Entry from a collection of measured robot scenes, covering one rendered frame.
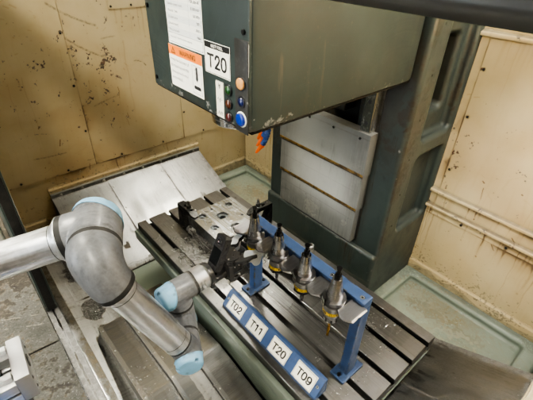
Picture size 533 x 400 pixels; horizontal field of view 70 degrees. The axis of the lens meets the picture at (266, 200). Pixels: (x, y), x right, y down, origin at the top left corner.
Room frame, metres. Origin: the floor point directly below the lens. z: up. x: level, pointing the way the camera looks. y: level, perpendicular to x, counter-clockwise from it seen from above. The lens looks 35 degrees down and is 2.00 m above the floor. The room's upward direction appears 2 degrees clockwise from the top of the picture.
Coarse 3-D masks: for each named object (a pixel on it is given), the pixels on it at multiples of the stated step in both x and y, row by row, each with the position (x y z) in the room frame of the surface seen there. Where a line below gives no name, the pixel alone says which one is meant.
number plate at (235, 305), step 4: (232, 296) 0.91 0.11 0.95; (232, 300) 0.90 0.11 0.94; (236, 300) 0.90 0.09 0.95; (228, 304) 0.90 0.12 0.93; (232, 304) 0.89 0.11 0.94; (236, 304) 0.88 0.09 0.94; (240, 304) 0.88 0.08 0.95; (228, 308) 0.89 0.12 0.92; (232, 308) 0.88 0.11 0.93; (236, 308) 0.87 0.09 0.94; (240, 308) 0.87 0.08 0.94; (244, 308) 0.86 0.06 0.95; (232, 312) 0.87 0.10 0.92; (236, 312) 0.86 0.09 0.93; (240, 312) 0.86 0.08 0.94; (236, 316) 0.85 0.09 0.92; (240, 316) 0.85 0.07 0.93
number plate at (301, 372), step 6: (300, 360) 0.67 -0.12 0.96; (300, 366) 0.66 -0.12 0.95; (306, 366) 0.65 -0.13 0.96; (294, 372) 0.65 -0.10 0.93; (300, 372) 0.64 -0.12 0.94; (306, 372) 0.64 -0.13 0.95; (312, 372) 0.63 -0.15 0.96; (300, 378) 0.63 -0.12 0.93; (306, 378) 0.63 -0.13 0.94; (312, 378) 0.62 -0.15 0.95; (318, 378) 0.62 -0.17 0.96; (306, 384) 0.61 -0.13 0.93; (312, 384) 0.61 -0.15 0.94
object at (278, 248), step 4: (276, 236) 0.84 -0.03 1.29; (280, 236) 0.84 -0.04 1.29; (276, 240) 0.84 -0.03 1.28; (280, 240) 0.84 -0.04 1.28; (272, 244) 0.85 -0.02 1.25; (276, 244) 0.84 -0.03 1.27; (280, 244) 0.83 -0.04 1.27; (284, 244) 0.84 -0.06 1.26; (272, 248) 0.84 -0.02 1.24; (276, 248) 0.83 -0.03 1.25; (280, 248) 0.83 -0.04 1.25; (284, 248) 0.84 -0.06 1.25; (272, 252) 0.84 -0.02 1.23; (276, 252) 0.83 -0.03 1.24; (280, 252) 0.83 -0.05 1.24; (284, 252) 0.84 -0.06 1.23
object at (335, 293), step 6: (342, 276) 0.69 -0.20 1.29; (336, 282) 0.67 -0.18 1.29; (342, 282) 0.68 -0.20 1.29; (330, 288) 0.68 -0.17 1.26; (336, 288) 0.67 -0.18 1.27; (342, 288) 0.68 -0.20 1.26; (330, 294) 0.67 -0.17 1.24; (336, 294) 0.67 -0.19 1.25; (342, 294) 0.68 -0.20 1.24; (330, 300) 0.67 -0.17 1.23; (336, 300) 0.67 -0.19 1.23
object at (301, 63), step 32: (160, 0) 1.05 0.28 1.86; (224, 0) 0.84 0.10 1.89; (256, 0) 0.79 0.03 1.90; (288, 0) 0.85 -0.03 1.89; (320, 0) 0.91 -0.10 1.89; (160, 32) 1.06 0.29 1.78; (224, 32) 0.85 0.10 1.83; (256, 32) 0.79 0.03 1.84; (288, 32) 0.85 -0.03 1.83; (320, 32) 0.92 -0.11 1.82; (352, 32) 0.99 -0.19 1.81; (384, 32) 1.08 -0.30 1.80; (416, 32) 1.20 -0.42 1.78; (160, 64) 1.08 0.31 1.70; (256, 64) 0.79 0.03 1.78; (288, 64) 0.85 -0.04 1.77; (320, 64) 0.92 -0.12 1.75; (352, 64) 1.01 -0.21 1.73; (384, 64) 1.10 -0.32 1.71; (192, 96) 0.96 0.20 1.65; (224, 96) 0.85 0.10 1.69; (256, 96) 0.79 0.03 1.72; (288, 96) 0.86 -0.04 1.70; (320, 96) 0.93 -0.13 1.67; (352, 96) 1.02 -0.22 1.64; (256, 128) 0.79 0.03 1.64
